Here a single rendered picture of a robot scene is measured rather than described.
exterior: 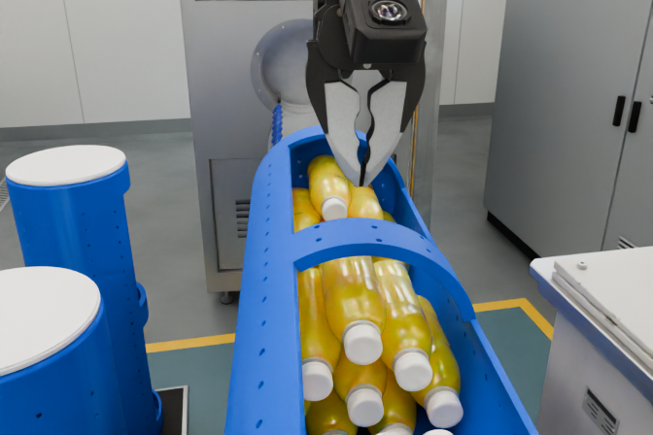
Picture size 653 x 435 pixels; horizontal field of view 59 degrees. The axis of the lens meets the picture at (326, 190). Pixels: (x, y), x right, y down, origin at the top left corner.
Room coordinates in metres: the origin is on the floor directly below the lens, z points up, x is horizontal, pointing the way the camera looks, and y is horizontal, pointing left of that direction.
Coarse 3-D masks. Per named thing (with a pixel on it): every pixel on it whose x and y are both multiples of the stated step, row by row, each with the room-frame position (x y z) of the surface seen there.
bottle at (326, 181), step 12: (324, 156) 0.98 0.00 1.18; (312, 168) 0.95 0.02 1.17; (324, 168) 0.92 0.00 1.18; (336, 168) 0.93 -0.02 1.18; (312, 180) 0.90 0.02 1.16; (324, 180) 0.87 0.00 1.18; (336, 180) 0.87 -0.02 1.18; (312, 192) 0.86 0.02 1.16; (324, 192) 0.84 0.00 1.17; (336, 192) 0.84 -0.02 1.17; (348, 192) 0.85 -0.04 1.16; (312, 204) 0.86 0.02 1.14; (348, 204) 0.84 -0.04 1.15
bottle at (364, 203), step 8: (352, 184) 0.95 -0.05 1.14; (352, 192) 0.92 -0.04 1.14; (360, 192) 0.91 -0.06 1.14; (368, 192) 0.91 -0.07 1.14; (352, 200) 0.89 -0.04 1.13; (360, 200) 0.88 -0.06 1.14; (368, 200) 0.88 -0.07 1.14; (376, 200) 0.90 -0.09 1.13; (352, 208) 0.86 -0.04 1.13; (360, 208) 0.85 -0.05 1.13; (368, 208) 0.85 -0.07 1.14; (376, 208) 0.86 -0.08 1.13; (352, 216) 0.85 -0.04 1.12; (360, 216) 0.84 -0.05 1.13; (368, 216) 0.84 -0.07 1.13; (376, 216) 0.85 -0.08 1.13
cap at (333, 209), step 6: (336, 198) 0.82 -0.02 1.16; (324, 204) 0.82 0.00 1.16; (330, 204) 0.81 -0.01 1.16; (336, 204) 0.81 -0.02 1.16; (342, 204) 0.81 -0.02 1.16; (324, 210) 0.81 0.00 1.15; (330, 210) 0.81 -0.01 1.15; (336, 210) 0.81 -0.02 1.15; (342, 210) 0.81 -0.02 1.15; (324, 216) 0.80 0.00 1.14; (330, 216) 0.81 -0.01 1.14; (336, 216) 0.81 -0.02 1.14; (342, 216) 0.81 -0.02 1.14
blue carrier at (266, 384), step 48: (288, 144) 0.95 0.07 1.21; (288, 192) 0.73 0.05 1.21; (384, 192) 1.01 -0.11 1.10; (288, 240) 0.59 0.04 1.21; (336, 240) 0.55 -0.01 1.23; (384, 240) 0.56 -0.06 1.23; (432, 240) 0.75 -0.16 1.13; (288, 288) 0.49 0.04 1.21; (432, 288) 0.72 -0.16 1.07; (240, 336) 0.49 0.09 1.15; (288, 336) 0.41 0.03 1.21; (480, 336) 0.52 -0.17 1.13; (240, 384) 0.41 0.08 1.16; (288, 384) 0.36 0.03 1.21; (480, 384) 0.51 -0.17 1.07; (240, 432) 0.35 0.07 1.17; (288, 432) 0.31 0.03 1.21; (480, 432) 0.47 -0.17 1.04; (528, 432) 0.39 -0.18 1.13
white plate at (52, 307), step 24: (0, 288) 0.77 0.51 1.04; (24, 288) 0.77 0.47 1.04; (48, 288) 0.77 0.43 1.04; (72, 288) 0.77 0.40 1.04; (96, 288) 0.77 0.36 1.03; (0, 312) 0.70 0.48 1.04; (24, 312) 0.70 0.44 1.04; (48, 312) 0.70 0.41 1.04; (72, 312) 0.70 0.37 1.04; (96, 312) 0.71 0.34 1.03; (0, 336) 0.65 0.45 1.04; (24, 336) 0.65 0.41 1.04; (48, 336) 0.65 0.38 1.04; (72, 336) 0.65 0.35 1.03; (0, 360) 0.60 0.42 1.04; (24, 360) 0.60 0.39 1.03
